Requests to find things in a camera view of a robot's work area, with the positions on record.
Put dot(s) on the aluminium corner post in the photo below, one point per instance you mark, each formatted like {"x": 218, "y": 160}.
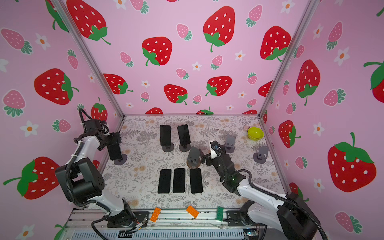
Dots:
{"x": 86, "y": 23}
{"x": 296, "y": 38}

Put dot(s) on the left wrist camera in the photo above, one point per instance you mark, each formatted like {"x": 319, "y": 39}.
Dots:
{"x": 92, "y": 126}

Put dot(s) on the aluminium corner post left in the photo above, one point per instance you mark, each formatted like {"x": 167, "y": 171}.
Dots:
{"x": 86, "y": 23}

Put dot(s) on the grey stand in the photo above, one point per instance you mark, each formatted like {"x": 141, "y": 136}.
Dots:
{"x": 185, "y": 148}
{"x": 168, "y": 149}
{"x": 230, "y": 144}
{"x": 261, "y": 155}
{"x": 121, "y": 161}

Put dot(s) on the grey stand right rear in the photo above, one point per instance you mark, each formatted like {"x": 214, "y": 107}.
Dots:
{"x": 230, "y": 144}

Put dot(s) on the grey stand rear middle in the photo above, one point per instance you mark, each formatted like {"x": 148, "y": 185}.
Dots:
{"x": 185, "y": 148}

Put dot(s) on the aluminium corner post right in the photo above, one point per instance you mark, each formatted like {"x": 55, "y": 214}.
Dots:
{"x": 296, "y": 38}

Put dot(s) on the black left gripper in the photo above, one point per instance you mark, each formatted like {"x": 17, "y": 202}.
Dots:
{"x": 114, "y": 140}

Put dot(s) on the orange brick middle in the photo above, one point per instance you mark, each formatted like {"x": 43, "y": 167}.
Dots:
{"x": 192, "y": 211}

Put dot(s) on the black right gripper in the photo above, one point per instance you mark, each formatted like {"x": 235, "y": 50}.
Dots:
{"x": 203, "y": 157}

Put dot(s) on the round wooden phone stand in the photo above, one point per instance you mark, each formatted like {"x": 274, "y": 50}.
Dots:
{"x": 193, "y": 159}

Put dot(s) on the aluminium front rail base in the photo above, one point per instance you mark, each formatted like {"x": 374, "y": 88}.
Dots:
{"x": 172, "y": 224}

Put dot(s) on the grey stand rear left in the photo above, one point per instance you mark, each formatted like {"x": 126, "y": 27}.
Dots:
{"x": 168, "y": 149}

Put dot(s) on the grey stand far right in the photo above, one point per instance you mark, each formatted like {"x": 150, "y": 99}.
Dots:
{"x": 261, "y": 155}

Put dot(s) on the grey stand far left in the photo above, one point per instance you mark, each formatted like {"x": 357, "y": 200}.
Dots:
{"x": 121, "y": 161}

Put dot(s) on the orange brick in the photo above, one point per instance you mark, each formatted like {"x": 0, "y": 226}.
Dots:
{"x": 192, "y": 211}
{"x": 155, "y": 215}

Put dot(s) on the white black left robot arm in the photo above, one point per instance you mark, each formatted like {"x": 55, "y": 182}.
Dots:
{"x": 83, "y": 184}

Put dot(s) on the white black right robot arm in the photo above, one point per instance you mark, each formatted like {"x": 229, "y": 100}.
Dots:
{"x": 287, "y": 213}

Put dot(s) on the lime green plastic bowl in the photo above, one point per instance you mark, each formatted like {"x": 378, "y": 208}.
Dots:
{"x": 255, "y": 133}

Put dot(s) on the orange brick left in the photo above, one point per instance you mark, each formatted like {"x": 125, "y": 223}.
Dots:
{"x": 155, "y": 215}

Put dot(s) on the green brick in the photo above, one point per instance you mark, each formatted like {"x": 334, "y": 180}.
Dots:
{"x": 220, "y": 214}

